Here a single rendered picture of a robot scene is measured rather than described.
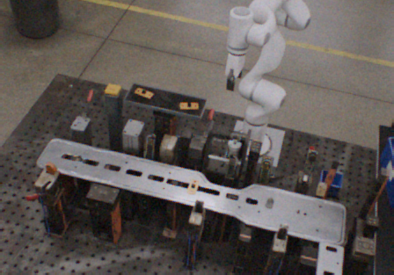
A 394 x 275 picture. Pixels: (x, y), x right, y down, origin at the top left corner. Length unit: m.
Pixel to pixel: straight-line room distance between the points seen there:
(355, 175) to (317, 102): 1.57
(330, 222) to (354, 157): 0.81
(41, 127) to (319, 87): 2.47
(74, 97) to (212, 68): 1.69
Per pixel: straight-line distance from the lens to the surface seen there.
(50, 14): 4.83
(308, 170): 2.28
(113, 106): 2.52
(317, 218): 2.28
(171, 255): 2.43
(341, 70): 4.81
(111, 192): 2.22
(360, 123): 4.33
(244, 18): 1.92
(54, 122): 3.03
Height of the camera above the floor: 2.76
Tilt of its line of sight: 47 degrees down
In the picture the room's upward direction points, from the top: 6 degrees clockwise
